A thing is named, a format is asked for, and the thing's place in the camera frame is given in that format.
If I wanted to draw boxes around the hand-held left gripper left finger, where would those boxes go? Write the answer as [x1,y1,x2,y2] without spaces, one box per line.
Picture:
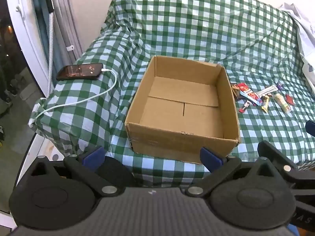
[30,146,125,198]

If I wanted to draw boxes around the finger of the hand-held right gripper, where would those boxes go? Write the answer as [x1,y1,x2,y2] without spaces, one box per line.
[305,120,315,137]
[257,140,315,185]

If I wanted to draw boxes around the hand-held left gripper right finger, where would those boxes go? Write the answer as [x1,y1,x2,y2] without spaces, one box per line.
[184,147,280,198]

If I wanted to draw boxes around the cream snack bar packet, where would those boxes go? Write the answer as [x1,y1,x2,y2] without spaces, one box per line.
[272,93,292,113]

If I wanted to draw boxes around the yellow snack packet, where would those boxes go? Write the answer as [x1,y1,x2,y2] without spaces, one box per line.
[261,96,270,113]

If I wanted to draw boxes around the silver stick packet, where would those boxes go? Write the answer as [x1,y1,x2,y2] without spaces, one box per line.
[256,85,278,97]

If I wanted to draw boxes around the light blue sachet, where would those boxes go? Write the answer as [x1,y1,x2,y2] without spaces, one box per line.
[240,90,262,106]

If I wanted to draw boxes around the dark brown snack packet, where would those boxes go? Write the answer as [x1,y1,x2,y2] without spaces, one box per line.
[231,84,243,101]

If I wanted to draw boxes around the cardboard box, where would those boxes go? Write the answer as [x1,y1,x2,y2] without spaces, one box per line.
[124,55,242,165]

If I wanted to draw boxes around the white cloth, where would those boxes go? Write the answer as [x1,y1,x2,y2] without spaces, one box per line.
[279,2,315,91]

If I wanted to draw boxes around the black smartphone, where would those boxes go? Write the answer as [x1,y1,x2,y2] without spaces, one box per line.
[56,63,104,81]

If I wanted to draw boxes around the green checkered cloth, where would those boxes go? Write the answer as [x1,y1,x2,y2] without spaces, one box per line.
[28,0,315,180]

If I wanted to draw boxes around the grey curtain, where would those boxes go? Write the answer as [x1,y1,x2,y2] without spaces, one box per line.
[53,0,83,64]

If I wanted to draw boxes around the white charging cable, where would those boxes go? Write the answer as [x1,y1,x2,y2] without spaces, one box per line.
[30,68,117,128]

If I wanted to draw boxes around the white window frame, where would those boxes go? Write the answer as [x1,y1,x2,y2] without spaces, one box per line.
[5,0,52,96]

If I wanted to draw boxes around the black garment steamer with hose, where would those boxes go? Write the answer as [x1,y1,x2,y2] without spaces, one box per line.
[29,0,56,97]

